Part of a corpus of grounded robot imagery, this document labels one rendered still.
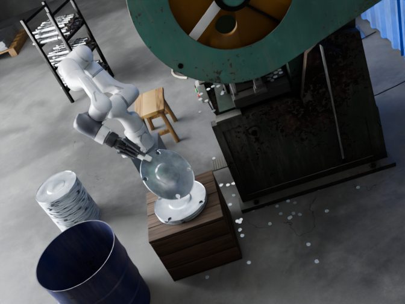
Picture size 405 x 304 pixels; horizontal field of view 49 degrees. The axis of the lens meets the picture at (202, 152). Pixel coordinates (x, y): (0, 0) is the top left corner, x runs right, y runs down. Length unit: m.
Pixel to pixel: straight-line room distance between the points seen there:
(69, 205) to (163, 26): 1.53
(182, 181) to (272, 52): 0.78
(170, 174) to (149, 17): 0.80
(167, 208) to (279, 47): 1.00
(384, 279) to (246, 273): 0.67
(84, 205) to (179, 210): 0.92
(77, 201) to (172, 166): 0.94
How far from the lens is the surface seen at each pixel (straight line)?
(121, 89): 2.58
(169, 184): 2.21
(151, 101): 3.45
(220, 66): 1.95
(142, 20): 1.85
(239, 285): 2.39
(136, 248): 2.83
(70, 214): 3.04
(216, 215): 2.25
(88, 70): 2.58
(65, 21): 4.55
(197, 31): 1.90
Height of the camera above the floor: 1.91
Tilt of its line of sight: 36 degrees down
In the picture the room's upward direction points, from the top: 24 degrees counter-clockwise
